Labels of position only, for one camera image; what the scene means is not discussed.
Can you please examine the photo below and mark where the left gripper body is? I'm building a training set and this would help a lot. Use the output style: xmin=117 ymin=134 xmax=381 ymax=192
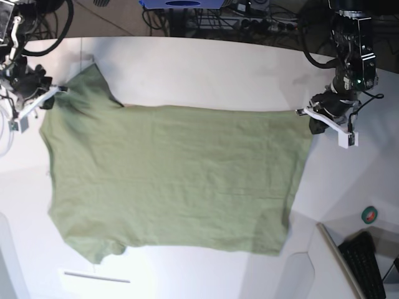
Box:
xmin=310 ymin=82 xmax=361 ymax=123

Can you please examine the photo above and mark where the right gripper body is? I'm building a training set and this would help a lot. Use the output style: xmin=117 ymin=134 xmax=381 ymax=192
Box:
xmin=6 ymin=64 xmax=53 ymax=108

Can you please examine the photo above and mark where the olive green t-shirt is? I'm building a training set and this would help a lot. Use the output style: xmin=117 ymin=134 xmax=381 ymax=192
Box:
xmin=40 ymin=65 xmax=312 ymax=264

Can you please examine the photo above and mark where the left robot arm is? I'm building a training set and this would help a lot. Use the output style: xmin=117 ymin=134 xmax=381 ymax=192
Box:
xmin=298 ymin=1 xmax=377 ymax=135

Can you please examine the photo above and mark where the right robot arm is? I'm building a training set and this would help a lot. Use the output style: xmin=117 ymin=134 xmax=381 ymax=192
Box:
xmin=1 ymin=1 xmax=74 ymax=112

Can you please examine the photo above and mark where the green tape roll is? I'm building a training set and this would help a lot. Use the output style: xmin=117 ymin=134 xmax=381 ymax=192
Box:
xmin=361 ymin=206 xmax=378 ymax=225

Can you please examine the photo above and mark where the white power strip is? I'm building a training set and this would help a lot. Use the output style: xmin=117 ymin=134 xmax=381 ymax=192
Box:
xmin=239 ymin=17 xmax=298 ymax=34

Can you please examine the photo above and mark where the black keyboard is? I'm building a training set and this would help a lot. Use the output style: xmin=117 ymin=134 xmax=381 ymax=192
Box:
xmin=338 ymin=230 xmax=386 ymax=298

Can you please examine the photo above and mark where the grey monitor edge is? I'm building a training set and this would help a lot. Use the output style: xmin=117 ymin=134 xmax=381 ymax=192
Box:
xmin=317 ymin=223 xmax=365 ymax=299

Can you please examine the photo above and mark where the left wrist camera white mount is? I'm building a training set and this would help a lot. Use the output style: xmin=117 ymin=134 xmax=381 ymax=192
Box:
xmin=296 ymin=107 xmax=359 ymax=149

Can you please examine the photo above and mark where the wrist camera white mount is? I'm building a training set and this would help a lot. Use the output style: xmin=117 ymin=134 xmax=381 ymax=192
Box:
xmin=8 ymin=85 xmax=69 ymax=133
xmin=296 ymin=107 xmax=359 ymax=149

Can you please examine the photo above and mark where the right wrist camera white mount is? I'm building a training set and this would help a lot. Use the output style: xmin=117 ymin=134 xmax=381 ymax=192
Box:
xmin=8 ymin=85 xmax=69 ymax=133

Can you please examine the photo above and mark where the white charging cable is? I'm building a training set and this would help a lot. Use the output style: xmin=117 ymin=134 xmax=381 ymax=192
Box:
xmin=0 ymin=102 xmax=16 ymax=156

